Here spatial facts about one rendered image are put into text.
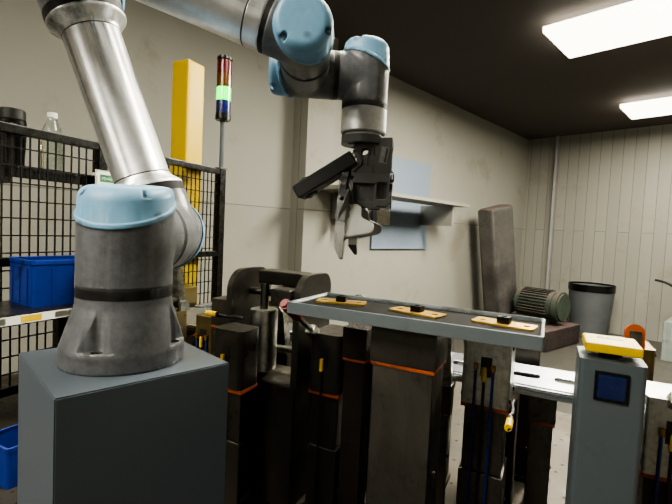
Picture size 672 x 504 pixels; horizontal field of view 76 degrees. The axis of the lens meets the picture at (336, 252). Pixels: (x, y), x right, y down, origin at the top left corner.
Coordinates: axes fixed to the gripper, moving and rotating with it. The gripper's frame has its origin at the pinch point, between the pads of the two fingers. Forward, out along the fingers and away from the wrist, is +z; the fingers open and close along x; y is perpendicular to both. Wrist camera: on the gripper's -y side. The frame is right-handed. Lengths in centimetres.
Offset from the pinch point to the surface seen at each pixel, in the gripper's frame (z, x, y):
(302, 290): 7.5, 8.7, -9.5
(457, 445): 54, 50, 26
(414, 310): 7.2, -4.7, 12.2
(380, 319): 7.8, -10.7, 7.5
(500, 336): 7.8, -14.9, 23.0
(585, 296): 67, 544, 229
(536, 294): 63, 497, 156
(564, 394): 23.5, 12.9, 39.9
